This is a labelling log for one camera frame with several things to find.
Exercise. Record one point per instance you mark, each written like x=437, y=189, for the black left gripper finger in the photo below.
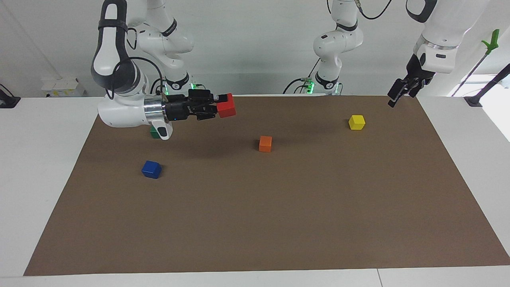
x=413, y=88
x=396, y=91

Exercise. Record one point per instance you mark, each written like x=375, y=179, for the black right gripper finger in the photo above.
x=207, y=114
x=201, y=95

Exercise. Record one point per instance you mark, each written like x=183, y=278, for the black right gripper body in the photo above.
x=179, y=111

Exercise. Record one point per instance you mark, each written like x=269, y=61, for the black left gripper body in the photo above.
x=416, y=71

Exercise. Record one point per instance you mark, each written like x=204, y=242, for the red cube block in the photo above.
x=226, y=107

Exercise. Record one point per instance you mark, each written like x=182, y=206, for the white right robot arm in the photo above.
x=115, y=75

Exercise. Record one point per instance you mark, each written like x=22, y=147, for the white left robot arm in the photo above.
x=450, y=28

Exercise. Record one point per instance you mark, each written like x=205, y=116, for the green cube block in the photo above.
x=154, y=132

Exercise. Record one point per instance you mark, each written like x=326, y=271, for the yellow cube block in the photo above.
x=356, y=122

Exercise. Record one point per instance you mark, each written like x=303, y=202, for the blue cube block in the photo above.
x=151, y=169

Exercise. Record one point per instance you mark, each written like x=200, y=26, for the orange cube block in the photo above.
x=265, y=144

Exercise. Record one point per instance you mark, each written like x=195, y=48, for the black slanted stand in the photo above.
x=488, y=85

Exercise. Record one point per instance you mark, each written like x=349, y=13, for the thin pole with green clip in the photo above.
x=488, y=44

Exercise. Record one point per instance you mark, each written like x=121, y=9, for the brown paper mat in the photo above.
x=255, y=207

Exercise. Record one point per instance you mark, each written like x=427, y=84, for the white cardboard box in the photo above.
x=61, y=87

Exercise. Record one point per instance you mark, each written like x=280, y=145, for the black table clamp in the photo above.
x=7, y=100

